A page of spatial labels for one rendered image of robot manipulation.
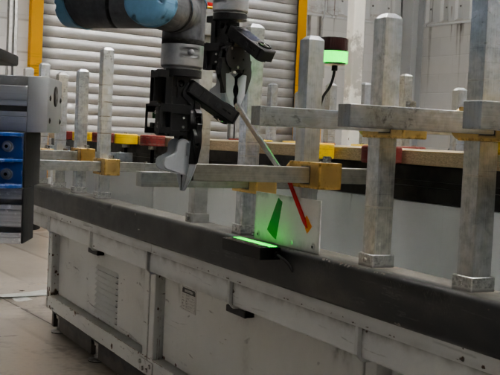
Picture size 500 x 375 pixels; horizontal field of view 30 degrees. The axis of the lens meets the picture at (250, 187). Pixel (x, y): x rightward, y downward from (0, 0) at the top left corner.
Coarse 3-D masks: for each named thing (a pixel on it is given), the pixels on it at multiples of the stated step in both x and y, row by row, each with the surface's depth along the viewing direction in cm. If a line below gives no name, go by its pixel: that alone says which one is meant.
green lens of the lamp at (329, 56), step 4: (324, 52) 181; (328, 52) 180; (332, 52) 180; (336, 52) 180; (340, 52) 180; (344, 52) 181; (324, 56) 181; (328, 56) 180; (332, 56) 180; (336, 56) 180; (340, 56) 180; (344, 56) 181; (324, 60) 181; (328, 60) 180; (332, 60) 180; (336, 60) 180; (340, 60) 180; (344, 60) 181
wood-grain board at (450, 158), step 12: (216, 144) 263; (228, 144) 256; (276, 144) 232; (288, 144) 227; (336, 156) 207; (348, 156) 203; (360, 156) 199; (408, 156) 184; (420, 156) 180; (432, 156) 177; (444, 156) 174; (456, 156) 171
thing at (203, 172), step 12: (204, 168) 166; (216, 168) 167; (228, 168) 168; (240, 168) 169; (252, 168) 170; (264, 168) 172; (276, 168) 173; (288, 168) 174; (300, 168) 175; (348, 168) 180; (360, 168) 184; (192, 180) 166; (204, 180) 166; (216, 180) 167; (228, 180) 168; (240, 180) 170; (252, 180) 171; (264, 180) 172; (276, 180) 173; (288, 180) 174; (300, 180) 175; (348, 180) 180; (360, 180) 181
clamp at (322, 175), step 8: (312, 168) 175; (320, 168) 173; (328, 168) 174; (336, 168) 175; (312, 176) 175; (320, 176) 173; (328, 176) 174; (336, 176) 175; (296, 184) 180; (304, 184) 178; (312, 184) 175; (320, 184) 173; (328, 184) 174; (336, 184) 175
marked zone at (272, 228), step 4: (280, 200) 186; (276, 204) 187; (280, 204) 186; (276, 208) 187; (280, 208) 186; (276, 212) 187; (280, 212) 186; (272, 216) 189; (276, 216) 187; (272, 220) 189; (276, 220) 187; (272, 224) 189; (276, 224) 187; (268, 228) 190; (272, 228) 189; (276, 228) 187; (272, 232) 189; (276, 232) 187; (272, 236) 189; (276, 236) 187
